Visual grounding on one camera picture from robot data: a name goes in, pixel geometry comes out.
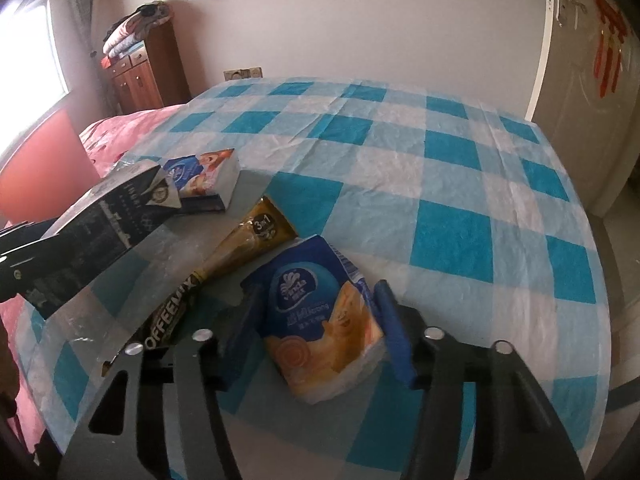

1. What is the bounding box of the blue Vinda tissue pack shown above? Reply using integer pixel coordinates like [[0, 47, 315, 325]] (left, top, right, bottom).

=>
[[241, 235, 385, 404]]

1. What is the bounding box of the gold coffeemix sachet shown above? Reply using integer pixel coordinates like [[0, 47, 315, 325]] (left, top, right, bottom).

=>
[[102, 195, 300, 376]]

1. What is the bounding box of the orange plastic basin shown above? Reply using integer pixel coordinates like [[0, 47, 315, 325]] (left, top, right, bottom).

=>
[[1, 110, 100, 224]]

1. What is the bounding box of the pink love you bedspread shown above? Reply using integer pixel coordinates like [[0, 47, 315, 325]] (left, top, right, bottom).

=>
[[1, 110, 175, 448]]

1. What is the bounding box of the bright window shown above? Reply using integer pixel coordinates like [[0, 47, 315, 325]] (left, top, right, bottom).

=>
[[0, 0, 68, 150]]

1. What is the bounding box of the brown wooden cabinet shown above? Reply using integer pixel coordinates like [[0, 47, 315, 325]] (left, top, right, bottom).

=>
[[102, 22, 192, 114]]

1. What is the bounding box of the folded blankets pile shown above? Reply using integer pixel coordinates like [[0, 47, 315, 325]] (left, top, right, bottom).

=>
[[102, 0, 172, 58]]

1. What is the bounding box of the grey window curtain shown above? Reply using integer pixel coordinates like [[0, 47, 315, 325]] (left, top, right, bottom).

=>
[[67, 0, 117, 115]]

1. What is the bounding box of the blue white checkered tablecloth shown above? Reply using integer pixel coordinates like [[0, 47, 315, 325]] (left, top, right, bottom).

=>
[[13, 78, 611, 464]]

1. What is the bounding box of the white door with red decal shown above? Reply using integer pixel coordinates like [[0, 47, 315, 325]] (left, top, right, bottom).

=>
[[526, 0, 639, 217]]

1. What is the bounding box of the wall power socket strip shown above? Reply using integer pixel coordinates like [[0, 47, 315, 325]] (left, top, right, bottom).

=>
[[224, 67, 262, 81]]

